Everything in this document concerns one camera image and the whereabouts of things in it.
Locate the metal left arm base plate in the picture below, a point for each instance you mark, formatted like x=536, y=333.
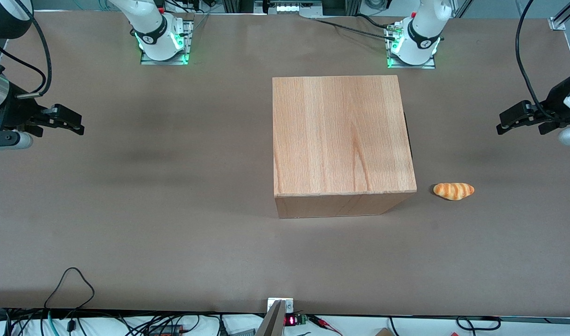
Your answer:
x=411, y=66

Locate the red alligator clip lead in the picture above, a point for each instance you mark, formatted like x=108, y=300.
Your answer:
x=320, y=321

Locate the toy croissant bread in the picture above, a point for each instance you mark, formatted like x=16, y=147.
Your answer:
x=453, y=191

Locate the brown cardboard piece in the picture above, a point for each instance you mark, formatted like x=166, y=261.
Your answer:
x=383, y=332

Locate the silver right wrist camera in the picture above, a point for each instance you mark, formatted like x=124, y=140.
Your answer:
x=9, y=140

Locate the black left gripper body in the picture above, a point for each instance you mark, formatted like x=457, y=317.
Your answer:
x=556, y=99

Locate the aluminium frame with white device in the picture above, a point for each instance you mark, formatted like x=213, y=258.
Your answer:
x=261, y=5

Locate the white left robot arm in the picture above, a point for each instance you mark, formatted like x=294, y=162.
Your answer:
x=418, y=37

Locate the light wooden drawer cabinet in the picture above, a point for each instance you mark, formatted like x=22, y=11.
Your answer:
x=341, y=135

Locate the red digit display module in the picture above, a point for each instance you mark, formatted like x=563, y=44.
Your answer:
x=290, y=320

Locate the aluminium corner profile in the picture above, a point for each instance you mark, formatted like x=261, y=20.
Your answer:
x=558, y=22

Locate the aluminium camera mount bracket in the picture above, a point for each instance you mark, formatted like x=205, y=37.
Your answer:
x=273, y=322

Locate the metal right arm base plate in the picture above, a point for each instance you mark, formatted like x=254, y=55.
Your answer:
x=163, y=62

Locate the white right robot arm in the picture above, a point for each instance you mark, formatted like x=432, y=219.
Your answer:
x=151, y=28

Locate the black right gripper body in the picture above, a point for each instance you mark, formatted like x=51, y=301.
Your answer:
x=15, y=113

